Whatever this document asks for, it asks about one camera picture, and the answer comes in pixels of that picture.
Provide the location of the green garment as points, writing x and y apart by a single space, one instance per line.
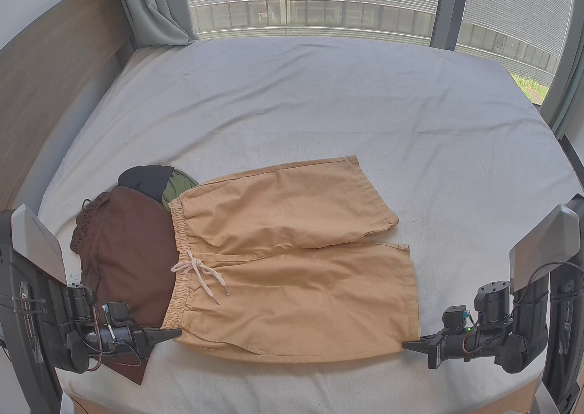
178 186

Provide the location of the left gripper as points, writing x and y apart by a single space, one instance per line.
123 339

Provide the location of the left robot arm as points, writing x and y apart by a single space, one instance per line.
32 302

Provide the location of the black garment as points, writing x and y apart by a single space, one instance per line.
141 179

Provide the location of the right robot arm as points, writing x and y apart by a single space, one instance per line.
561 312

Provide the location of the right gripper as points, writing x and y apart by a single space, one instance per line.
456 343

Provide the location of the tan shorts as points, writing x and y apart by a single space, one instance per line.
296 275

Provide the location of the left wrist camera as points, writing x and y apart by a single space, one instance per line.
118 312

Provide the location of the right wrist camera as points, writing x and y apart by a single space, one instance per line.
454 318

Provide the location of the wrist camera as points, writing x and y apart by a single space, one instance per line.
454 318
118 312

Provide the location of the brown shorts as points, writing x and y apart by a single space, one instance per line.
127 257

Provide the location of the bed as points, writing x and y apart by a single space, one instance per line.
342 106

